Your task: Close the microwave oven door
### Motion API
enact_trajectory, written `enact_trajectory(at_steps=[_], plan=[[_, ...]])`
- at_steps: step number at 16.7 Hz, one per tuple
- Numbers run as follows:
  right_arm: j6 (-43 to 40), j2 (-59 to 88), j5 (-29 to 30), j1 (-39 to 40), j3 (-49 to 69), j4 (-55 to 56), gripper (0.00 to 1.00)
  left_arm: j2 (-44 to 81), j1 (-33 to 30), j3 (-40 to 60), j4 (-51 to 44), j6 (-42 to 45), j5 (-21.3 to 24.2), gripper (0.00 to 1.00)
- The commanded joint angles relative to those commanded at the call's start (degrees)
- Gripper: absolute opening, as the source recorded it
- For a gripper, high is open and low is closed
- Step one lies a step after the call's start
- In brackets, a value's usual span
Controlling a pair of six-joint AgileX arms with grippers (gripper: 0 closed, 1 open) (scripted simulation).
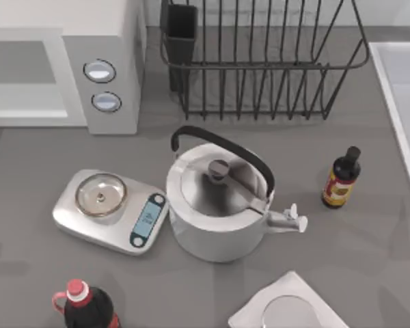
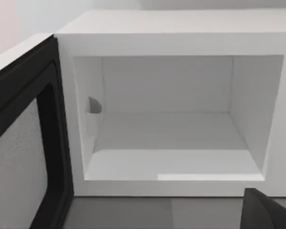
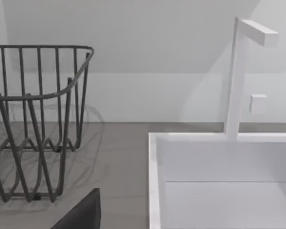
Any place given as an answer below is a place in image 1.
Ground silver kitchen scale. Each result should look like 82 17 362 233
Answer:
52 169 168 257

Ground round microwave knob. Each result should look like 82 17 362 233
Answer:
90 91 122 113
83 58 117 83

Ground dark cutlery holder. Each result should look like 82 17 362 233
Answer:
160 0 199 92

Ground dark sauce bottle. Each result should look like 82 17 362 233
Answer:
321 146 362 209

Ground white square scale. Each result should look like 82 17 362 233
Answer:
228 271 350 328

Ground pale microwave oven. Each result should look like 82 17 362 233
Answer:
0 0 148 136

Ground dark cola bottle red cap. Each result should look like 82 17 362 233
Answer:
51 278 121 328

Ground white sink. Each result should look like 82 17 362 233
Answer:
368 41 410 228

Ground white kettle with black handle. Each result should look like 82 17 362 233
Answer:
165 125 309 263

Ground dark wire dish rack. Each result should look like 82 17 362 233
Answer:
159 0 370 121

